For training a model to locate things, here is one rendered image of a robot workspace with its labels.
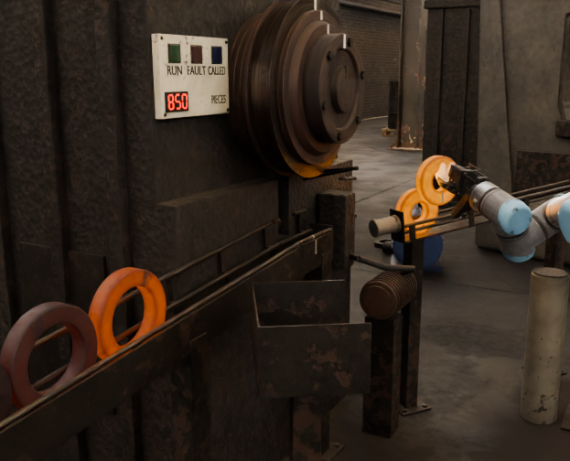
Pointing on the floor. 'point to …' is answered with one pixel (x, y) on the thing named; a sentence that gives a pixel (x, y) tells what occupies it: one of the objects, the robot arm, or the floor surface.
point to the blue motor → (432, 251)
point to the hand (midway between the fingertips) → (438, 174)
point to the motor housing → (384, 348)
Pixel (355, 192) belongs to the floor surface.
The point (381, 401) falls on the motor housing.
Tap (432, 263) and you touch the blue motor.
